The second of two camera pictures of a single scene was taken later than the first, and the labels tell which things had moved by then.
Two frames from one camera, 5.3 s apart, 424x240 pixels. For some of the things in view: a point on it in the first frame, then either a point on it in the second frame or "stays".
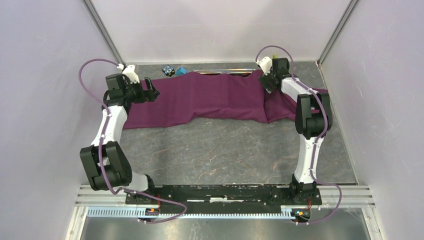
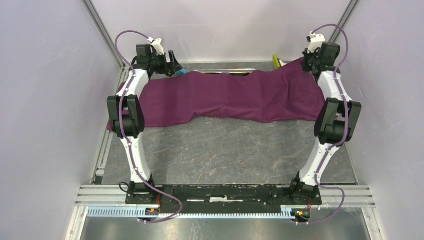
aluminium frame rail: (109, 201) stays
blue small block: (181, 71) stays
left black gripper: (146, 96) to (169, 68)
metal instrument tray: (226, 71) stays
